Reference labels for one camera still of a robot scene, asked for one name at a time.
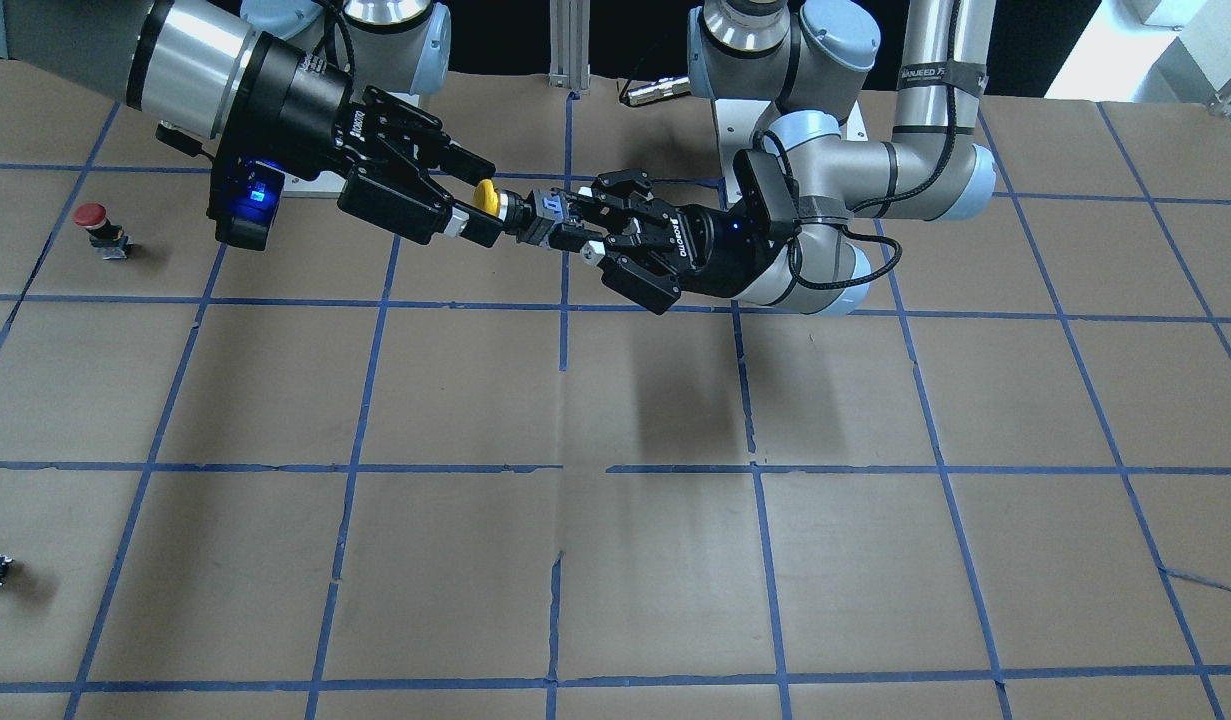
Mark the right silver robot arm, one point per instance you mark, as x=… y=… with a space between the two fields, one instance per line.
x=184 y=61

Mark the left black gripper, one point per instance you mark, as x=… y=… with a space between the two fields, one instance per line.
x=713 y=250

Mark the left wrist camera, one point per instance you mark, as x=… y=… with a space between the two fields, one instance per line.
x=767 y=206

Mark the yellow push button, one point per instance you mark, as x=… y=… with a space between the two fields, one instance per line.
x=528 y=219

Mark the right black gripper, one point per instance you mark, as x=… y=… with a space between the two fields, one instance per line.
x=310 y=103

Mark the red push button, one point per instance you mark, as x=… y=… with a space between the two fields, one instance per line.
x=107 y=238

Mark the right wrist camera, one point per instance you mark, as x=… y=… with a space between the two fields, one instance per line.
x=243 y=200

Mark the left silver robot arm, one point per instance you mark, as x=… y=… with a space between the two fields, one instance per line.
x=788 y=241

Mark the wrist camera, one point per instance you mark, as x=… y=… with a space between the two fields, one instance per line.
x=767 y=206
x=243 y=200

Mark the aluminium frame post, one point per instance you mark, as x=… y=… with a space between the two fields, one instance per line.
x=570 y=21

